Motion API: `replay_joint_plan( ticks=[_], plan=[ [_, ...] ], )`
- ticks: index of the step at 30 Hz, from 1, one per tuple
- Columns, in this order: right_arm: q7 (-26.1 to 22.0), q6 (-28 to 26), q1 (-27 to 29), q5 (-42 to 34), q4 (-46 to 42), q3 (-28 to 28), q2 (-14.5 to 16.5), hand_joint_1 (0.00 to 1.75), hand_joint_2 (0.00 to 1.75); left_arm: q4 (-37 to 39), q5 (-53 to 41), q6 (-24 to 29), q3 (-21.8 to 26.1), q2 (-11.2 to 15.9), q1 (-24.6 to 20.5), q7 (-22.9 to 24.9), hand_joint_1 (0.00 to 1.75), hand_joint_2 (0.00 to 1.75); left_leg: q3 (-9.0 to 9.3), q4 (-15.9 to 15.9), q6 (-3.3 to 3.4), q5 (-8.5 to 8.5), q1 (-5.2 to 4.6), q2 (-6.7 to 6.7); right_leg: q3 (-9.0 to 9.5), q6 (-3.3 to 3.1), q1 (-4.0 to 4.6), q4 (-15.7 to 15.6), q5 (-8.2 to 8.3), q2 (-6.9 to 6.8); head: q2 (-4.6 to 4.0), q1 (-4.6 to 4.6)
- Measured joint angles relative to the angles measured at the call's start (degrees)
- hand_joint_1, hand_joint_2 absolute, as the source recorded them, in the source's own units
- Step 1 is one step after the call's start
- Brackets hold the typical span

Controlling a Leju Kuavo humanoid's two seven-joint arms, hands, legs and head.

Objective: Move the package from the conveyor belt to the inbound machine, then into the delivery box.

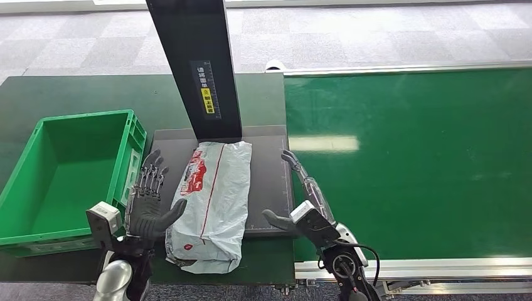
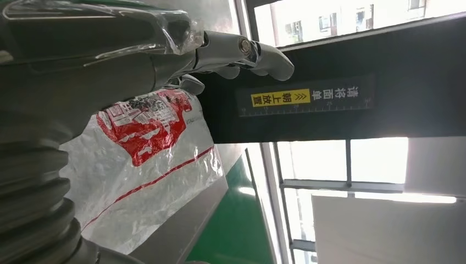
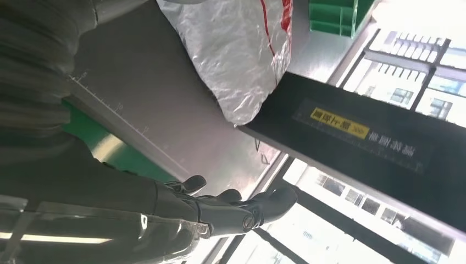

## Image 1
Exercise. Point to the grey plastic package red print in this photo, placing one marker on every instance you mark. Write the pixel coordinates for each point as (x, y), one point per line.
(216, 207)

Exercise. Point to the green plastic crate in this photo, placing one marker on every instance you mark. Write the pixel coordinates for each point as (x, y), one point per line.
(70, 187)

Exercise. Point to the black yellow column label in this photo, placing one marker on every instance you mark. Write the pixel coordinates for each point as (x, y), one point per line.
(206, 89)

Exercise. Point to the green conveyor belt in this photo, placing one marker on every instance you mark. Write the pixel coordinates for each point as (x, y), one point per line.
(415, 166)

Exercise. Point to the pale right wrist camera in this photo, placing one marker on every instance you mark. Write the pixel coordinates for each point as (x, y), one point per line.
(316, 226)

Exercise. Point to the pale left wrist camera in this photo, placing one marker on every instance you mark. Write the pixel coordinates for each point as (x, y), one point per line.
(104, 216)

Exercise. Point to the thin aluminium conveyor rail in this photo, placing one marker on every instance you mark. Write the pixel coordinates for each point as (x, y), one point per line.
(415, 66)

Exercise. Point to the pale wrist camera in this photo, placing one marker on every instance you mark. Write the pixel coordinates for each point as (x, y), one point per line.
(104, 216)
(316, 226)

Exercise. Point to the black scanner base plate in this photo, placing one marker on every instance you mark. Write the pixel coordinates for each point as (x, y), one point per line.
(268, 187)

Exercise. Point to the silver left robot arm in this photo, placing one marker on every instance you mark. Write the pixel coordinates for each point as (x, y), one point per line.
(114, 278)

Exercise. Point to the black scanner column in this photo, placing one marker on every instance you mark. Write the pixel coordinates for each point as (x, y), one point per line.
(191, 41)

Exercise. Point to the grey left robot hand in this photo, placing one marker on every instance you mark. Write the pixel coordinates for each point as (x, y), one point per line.
(145, 216)

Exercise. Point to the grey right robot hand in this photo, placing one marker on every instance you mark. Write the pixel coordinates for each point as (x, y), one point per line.
(313, 193)

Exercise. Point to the wide aluminium conveyor rail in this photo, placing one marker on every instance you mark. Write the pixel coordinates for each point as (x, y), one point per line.
(457, 268)

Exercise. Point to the white conveyor roller end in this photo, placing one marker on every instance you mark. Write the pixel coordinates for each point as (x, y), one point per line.
(274, 65)

